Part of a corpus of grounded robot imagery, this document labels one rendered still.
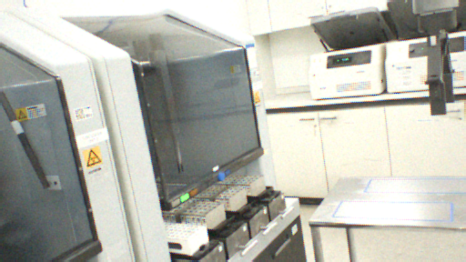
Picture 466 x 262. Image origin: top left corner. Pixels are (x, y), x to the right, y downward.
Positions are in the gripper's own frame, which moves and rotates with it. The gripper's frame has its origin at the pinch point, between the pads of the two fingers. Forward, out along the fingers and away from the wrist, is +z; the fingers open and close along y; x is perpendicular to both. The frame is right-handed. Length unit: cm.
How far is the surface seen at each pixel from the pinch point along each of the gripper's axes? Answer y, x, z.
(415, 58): 220, 45, 7
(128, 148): -26, 75, 2
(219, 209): 8, 73, 34
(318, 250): 15, 42, 48
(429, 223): 19.5, 8.7, 38.0
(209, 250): -10, 67, 39
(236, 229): 6, 67, 39
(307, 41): 282, 147, -16
